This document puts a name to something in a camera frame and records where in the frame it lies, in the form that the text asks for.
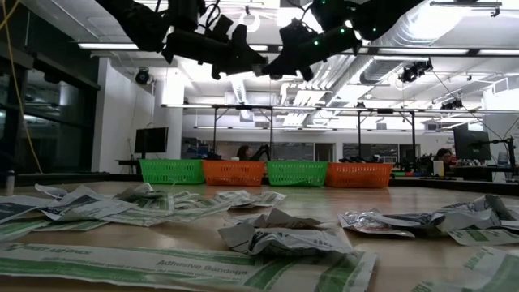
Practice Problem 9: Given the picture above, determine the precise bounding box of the black round ceiling fixture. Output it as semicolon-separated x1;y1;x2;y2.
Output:
135;67;152;86

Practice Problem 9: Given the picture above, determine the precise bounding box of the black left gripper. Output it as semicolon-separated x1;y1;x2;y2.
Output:
161;0;268;80

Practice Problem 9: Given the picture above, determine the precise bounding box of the person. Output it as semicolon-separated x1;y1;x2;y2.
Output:
435;148;456;166
235;144;253;161

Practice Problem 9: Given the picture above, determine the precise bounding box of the black background frame rig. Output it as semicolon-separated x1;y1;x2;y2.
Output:
210;104;275;161
355;107;418;164

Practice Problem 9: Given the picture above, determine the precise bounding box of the green plastic basket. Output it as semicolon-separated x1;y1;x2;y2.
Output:
139;158;206;186
266;161;329;187

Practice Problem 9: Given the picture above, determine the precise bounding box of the black ceiling spotlight cluster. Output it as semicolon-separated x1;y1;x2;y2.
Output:
398;59;434;84
440;98;464;111

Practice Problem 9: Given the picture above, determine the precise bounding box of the black computer monitor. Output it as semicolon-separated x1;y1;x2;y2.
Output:
134;127;169;160
453;127;493;162

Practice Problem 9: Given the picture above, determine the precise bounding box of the long ceiling light strip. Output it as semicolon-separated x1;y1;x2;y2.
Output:
76;42;519;57

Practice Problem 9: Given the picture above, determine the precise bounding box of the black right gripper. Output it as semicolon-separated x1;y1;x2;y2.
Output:
262;18;362;81

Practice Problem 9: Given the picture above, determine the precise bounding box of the yellow hanging cable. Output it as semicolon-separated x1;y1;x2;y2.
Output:
0;0;44;175

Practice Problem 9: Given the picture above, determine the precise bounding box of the pile of bandage packets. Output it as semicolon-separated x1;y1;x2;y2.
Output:
338;208;416;239

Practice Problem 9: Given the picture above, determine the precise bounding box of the silver ceiling duct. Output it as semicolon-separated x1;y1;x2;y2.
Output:
358;0;437;86

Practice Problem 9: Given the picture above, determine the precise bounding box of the orange-red plastic basket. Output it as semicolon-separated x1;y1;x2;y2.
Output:
202;160;267;187
325;162;394;189

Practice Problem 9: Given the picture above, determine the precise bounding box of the white round ceiling lamp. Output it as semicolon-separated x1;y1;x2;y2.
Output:
238;8;262;34

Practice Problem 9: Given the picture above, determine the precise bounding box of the green striped adhesive bandage packet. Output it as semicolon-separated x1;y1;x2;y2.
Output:
448;227;519;247
0;218;110;243
101;198;241;227
0;242;285;292
411;245;519;292
242;249;379;292
214;190;287;208
161;189;229;206

